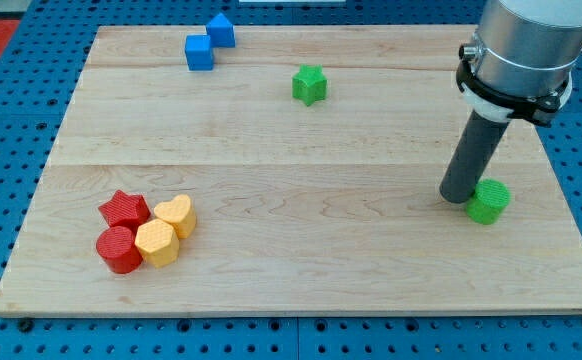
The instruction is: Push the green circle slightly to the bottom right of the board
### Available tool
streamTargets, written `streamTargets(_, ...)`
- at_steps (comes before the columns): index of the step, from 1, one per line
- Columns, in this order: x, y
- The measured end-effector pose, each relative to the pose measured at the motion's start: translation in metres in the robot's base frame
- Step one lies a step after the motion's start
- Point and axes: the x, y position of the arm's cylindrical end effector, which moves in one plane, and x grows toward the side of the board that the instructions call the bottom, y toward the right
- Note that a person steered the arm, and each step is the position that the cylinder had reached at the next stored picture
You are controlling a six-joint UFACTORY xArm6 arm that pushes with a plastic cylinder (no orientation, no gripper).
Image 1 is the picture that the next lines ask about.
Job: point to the red star block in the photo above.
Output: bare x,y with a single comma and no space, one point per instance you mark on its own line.
125,210

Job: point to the blue cube block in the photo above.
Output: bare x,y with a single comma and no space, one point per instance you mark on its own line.
199,52

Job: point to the blue pentagon block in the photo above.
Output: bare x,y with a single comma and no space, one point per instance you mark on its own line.
221,31

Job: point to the yellow heart block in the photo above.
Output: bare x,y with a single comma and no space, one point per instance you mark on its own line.
180,213

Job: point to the yellow hexagon block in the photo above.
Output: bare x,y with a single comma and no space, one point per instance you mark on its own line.
157,242

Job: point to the red cylinder block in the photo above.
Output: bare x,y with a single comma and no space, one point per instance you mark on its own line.
116,247

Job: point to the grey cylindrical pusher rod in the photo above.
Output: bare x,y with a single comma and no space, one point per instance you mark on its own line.
473,152

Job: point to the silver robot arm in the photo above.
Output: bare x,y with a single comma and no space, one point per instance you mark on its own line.
518,62

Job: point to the green star block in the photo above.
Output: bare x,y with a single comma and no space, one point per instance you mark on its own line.
309,84

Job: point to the green cylinder block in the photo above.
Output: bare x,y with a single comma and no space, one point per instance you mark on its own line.
490,198

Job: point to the wooden board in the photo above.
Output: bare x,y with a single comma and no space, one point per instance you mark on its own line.
325,210

